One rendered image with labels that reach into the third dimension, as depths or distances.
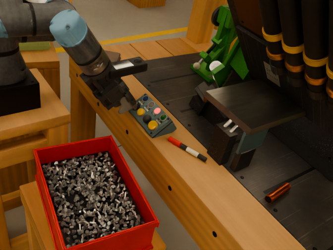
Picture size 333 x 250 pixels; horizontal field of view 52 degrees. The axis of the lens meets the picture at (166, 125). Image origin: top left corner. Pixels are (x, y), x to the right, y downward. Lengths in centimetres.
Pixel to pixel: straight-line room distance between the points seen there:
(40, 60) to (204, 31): 76
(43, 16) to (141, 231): 54
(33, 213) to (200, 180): 44
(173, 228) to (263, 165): 99
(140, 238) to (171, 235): 110
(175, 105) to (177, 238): 92
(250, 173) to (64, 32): 62
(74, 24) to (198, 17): 99
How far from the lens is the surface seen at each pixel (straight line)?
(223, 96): 85
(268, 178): 102
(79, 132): 164
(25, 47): 167
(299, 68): 69
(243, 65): 101
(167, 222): 196
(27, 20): 87
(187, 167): 96
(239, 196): 93
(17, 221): 196
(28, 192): 100
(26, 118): 116
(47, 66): 161
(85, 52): 82
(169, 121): 102
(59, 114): 117
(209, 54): 139
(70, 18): 80
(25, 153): 124
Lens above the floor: 155
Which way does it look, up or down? 37 degrees down
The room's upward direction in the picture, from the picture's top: 12 degrees clockwise
